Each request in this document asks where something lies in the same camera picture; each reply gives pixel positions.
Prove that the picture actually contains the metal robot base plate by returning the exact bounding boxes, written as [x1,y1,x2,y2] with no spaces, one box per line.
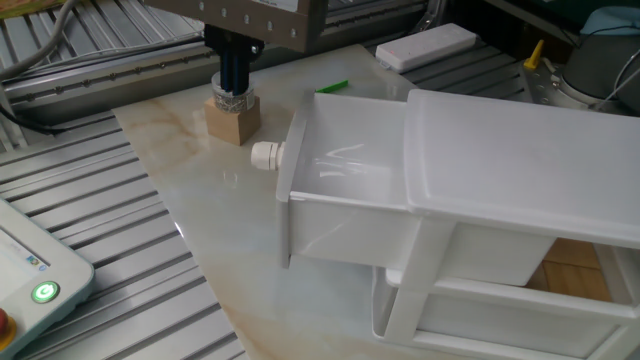
[519,58,640,119]

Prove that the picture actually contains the white plastic drawer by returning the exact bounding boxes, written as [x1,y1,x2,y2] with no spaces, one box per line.
[275,89,557,288]
[383,268,640,359]

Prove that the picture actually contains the wooden cube block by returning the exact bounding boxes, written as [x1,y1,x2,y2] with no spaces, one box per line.
[204,95,262,147]

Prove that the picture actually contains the thick grey cable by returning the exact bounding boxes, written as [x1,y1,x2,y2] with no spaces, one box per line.
[0,0,81,82]

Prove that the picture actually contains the green plastic piece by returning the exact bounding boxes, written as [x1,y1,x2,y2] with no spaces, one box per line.
[314,79,350,95]

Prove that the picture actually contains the white rectangular adapter box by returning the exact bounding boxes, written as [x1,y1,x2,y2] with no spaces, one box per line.
[374,22,479,74]

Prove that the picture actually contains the white plastic drawer cabinet frame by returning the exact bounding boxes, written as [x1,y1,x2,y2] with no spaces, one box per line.
[370,88,640,360]

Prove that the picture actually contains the green yellow box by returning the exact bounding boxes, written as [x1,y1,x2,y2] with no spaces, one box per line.
[0,0,62,20]

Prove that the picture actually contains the yellow plastic cone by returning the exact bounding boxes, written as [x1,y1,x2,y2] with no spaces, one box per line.
[523,39,545,70]

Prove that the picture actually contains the grey metal gripper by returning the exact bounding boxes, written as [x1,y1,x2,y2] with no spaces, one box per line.
[142,0,329,97]

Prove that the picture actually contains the white teach pendant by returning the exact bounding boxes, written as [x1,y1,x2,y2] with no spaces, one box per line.
[0,197,96,360]

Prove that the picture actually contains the thick black cable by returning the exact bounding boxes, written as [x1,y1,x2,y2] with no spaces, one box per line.
[0,106,67,136]

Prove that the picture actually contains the marble pattern board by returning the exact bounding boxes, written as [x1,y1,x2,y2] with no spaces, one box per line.
[112,44,451,360]

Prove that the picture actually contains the aluminium rail with holes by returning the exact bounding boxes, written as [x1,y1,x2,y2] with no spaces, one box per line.
[0,9,431,126]

